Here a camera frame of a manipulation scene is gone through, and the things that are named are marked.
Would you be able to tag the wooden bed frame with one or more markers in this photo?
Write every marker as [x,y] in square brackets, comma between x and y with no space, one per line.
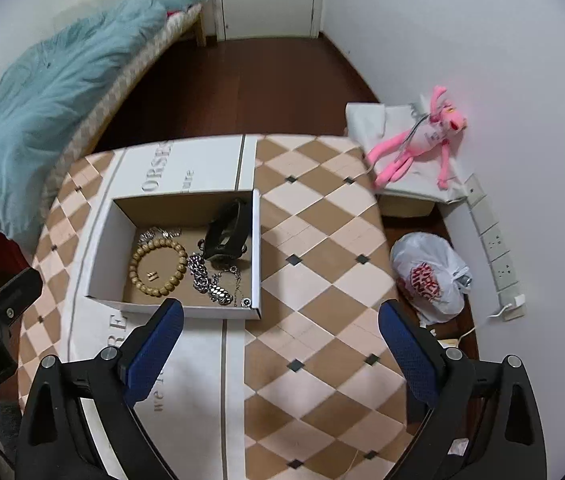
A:
[201,27]

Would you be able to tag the white power strip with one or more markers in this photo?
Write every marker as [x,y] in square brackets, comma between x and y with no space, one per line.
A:
[494,245]

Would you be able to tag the black smart band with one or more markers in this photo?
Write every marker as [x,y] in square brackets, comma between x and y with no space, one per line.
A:
[225,245]

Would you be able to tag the patterned bed mattress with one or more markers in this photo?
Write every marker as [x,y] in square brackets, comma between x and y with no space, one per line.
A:
[112,95]

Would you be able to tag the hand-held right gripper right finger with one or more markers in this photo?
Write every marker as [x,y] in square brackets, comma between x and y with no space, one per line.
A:
[410,355]

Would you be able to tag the blue duvet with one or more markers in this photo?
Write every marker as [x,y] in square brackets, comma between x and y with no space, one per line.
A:
[37,110]

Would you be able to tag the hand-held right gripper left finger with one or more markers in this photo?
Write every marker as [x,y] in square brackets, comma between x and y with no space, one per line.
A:
[155,350]

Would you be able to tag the pink plush toy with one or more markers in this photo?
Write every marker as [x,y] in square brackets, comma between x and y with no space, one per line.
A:
[450,122]

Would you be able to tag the checkered tablecloth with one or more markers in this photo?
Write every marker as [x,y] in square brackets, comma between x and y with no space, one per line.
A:
[312,285]

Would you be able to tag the white cardboard box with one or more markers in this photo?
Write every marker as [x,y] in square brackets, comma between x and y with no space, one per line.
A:
[177,210]

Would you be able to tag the white charger plug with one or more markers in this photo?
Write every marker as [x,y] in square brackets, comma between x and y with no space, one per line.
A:
[516,301]

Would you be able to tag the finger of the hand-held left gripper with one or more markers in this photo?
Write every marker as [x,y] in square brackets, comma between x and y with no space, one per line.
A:
[12,295]

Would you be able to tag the white plastic bag red print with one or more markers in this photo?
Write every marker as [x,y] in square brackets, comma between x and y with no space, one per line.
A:
[412,255]

